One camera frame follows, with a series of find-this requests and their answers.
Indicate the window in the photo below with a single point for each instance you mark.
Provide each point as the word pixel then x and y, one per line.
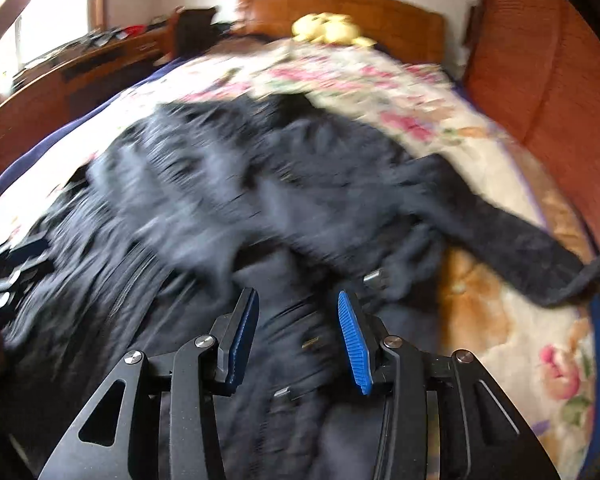
pixel 30 29

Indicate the wooden louvered wardrobe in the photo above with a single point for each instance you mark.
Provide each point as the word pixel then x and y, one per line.
pixel 536 71

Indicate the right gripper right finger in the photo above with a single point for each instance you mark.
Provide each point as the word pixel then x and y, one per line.
pixel 482 434

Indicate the yellow plush toy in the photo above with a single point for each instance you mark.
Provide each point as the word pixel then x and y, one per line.
pixel 328 28

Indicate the wooden headboard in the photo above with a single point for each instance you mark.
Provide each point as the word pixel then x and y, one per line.
pixel 410 33

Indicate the black jacket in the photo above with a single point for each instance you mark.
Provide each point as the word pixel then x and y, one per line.
pixel 157 237

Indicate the wooden chair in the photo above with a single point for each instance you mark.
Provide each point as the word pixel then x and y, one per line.
pixel 191 31

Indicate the wooden desk cabinet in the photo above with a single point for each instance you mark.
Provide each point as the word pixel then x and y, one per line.
pixel 118 54

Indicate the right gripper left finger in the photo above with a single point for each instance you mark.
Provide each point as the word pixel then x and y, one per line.
pixel 116 434

